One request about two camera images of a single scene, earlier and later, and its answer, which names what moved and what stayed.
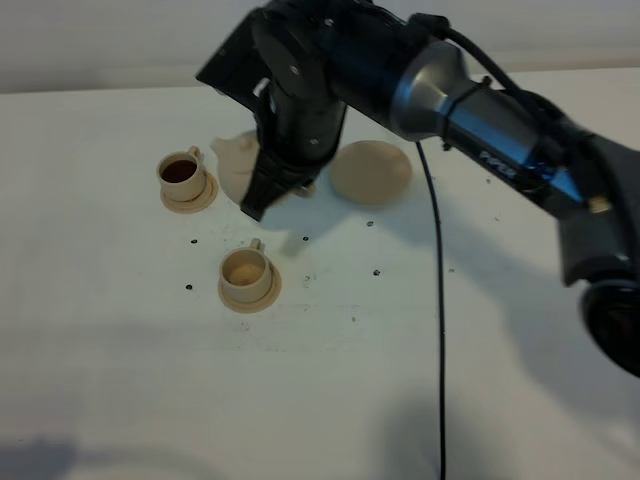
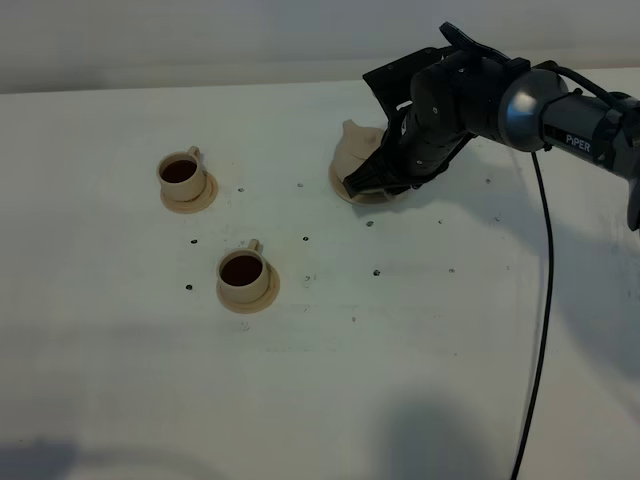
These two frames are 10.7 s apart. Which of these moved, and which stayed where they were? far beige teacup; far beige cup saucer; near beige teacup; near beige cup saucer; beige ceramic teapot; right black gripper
Moved: beige ceramic teapot; right black gripper
Stayed: far beige cup saucer; near beige cup saucer; near beige teacup; far beige teacup
